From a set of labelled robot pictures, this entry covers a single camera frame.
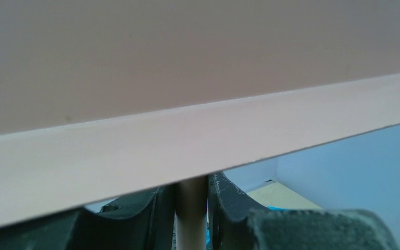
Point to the blue sheet music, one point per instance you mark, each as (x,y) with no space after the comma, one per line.
(275,208)

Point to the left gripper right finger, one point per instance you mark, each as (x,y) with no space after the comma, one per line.
(236,221)

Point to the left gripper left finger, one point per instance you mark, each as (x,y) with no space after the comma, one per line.
(141,220)

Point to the pink music stand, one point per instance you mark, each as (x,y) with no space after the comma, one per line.
(103,98)

